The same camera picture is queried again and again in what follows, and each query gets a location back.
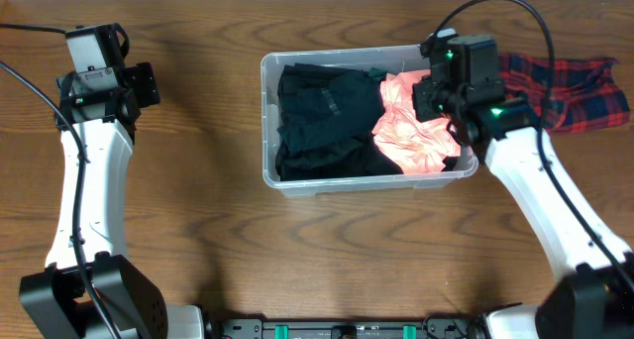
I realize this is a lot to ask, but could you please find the coral pink garment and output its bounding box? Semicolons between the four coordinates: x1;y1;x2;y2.
372;69;462;175

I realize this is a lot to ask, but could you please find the red navy plaid shirt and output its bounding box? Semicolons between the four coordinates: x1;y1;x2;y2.
498;54;630;133

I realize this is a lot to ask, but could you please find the small black cloth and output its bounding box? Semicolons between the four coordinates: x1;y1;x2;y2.
277;68;384;154

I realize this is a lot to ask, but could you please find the large black garment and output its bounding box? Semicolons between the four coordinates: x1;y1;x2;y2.
275;63;402;181

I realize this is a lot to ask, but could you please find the dark green garment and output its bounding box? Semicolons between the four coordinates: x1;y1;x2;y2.
368;68;387;82

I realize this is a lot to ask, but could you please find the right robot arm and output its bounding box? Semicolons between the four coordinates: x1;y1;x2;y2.
413;30;633;338

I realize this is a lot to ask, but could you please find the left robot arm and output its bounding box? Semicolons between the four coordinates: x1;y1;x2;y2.
19;62;205;338

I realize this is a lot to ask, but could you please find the clear plastic storage bin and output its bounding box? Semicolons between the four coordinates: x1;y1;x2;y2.
260;45;478;197

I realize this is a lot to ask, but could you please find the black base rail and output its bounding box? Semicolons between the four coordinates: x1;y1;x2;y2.
204;315;487;339

